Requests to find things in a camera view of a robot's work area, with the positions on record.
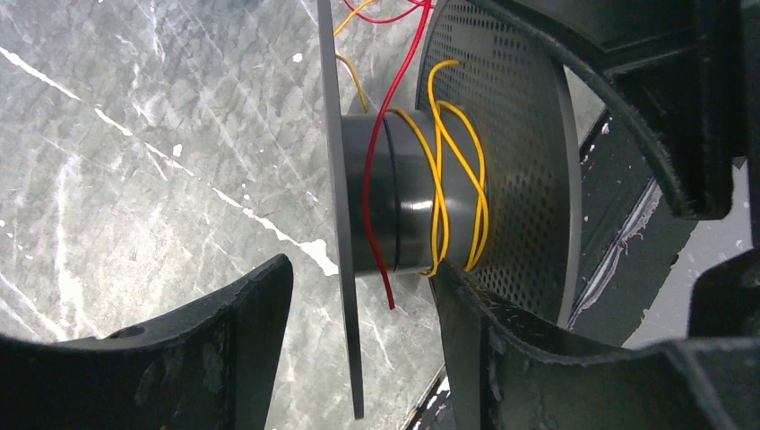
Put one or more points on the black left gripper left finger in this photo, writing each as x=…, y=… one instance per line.
x=209, y=364

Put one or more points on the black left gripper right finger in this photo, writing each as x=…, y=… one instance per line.
x=510, y=369

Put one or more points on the grey perforated cable spool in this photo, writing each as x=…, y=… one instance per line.
x=483, y=174

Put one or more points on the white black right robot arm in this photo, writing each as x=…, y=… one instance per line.
x=671, y=73

